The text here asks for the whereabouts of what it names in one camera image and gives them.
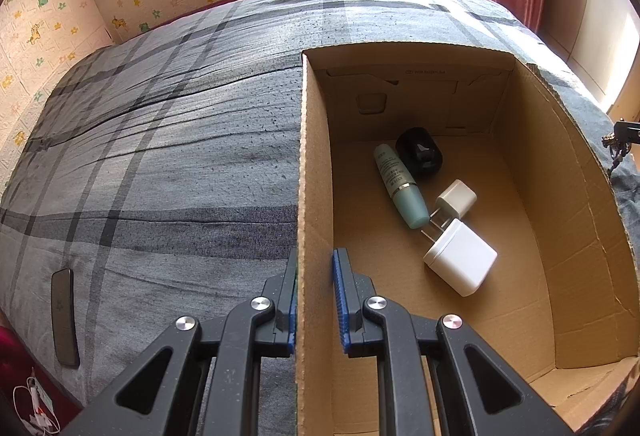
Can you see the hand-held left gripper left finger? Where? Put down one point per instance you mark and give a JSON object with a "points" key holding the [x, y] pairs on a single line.
{"points": [[291, 316]]}

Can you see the beige wardrobe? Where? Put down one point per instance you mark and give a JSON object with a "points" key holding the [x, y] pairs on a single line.
{"points": [[590, 16]]}

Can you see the brown cardboard box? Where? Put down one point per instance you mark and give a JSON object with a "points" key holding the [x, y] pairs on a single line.
{"points": [[500, 316]]}

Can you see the grey plaid bedsheet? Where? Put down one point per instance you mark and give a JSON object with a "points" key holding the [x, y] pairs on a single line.
{"points": [[175, 166]]}

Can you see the small white charger plug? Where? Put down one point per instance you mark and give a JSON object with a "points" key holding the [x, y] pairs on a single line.
{"points": [[457, 198]]}

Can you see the black glossy container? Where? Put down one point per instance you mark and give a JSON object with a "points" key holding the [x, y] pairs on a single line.
{"points": [[417, 151]]}

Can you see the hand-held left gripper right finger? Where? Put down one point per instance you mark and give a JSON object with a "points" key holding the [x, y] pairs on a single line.
{"points": [[341, 296]]}

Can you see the glossy cosmetic tube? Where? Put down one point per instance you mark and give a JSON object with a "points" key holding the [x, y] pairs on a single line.
{"points": [[397, 181]]}

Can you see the large white charger plug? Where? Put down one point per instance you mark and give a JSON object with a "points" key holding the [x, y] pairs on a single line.
{"points": [[460, 261]]}

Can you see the black smartphone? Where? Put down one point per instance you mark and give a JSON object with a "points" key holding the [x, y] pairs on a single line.
{"points": [[65, 316]]}

